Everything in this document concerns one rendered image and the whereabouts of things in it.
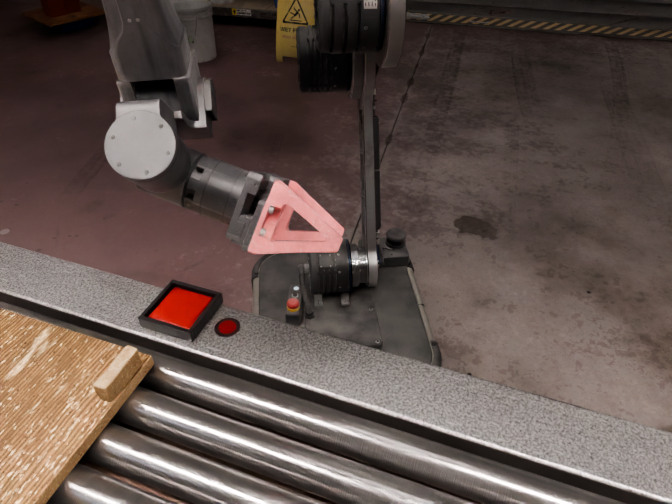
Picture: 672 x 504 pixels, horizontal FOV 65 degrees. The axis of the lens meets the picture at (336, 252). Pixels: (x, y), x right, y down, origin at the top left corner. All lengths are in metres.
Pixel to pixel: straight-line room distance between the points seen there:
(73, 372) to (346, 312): 1.05
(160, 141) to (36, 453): 0.33
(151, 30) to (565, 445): 0.56
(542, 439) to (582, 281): 1.70
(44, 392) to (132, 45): 0.37
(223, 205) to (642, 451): 0.49
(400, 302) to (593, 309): 0.81
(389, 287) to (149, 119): 1.34
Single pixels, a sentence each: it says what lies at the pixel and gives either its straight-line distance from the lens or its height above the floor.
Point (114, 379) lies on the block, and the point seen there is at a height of 0.96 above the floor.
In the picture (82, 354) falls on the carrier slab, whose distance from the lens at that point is 0.69.
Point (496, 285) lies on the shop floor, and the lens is 2.16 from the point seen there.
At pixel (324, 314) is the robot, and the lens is 1.60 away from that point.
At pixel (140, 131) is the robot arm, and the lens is 0.47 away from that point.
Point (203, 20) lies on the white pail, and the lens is 4.17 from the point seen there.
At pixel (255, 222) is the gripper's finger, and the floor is 1.14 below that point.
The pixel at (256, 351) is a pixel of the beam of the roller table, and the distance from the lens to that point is 0.66.
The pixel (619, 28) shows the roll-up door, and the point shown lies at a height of 0.07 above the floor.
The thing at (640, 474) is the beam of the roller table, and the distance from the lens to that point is 0.64.
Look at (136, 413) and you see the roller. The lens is 0.64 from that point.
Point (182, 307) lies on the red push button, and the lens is 0.71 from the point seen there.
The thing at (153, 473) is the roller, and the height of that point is 0.91.
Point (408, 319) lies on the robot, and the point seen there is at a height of 0.24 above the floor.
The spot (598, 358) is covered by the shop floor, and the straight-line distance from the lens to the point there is 2.03.
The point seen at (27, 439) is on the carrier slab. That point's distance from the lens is 0.64.
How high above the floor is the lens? 1.42
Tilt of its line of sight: 40 degrees down
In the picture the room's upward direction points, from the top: straight up
